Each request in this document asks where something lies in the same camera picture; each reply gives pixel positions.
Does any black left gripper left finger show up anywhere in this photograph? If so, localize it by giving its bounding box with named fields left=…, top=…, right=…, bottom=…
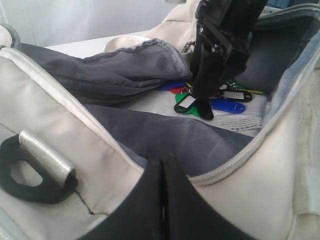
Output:
left=98, top=156, right=163, bottom=240

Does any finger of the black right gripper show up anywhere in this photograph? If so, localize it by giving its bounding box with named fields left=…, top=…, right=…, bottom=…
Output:
left=191, top=67, right=226, bottom=121

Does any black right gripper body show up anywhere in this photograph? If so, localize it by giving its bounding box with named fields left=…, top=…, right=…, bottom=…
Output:
left=191, top=0, right=265, bottom=75

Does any cream canvas duffel bag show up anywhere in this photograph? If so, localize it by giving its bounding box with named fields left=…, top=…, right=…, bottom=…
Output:
left=0, top=0, right=320, bottom=240

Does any colourful key tag bunch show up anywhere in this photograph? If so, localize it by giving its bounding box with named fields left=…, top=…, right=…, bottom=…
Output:
left=157, top=80, right=267, bottom=116

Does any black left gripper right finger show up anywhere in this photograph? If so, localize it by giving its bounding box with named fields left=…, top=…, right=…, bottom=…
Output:
left=162, top=157, right=250, bottom=240

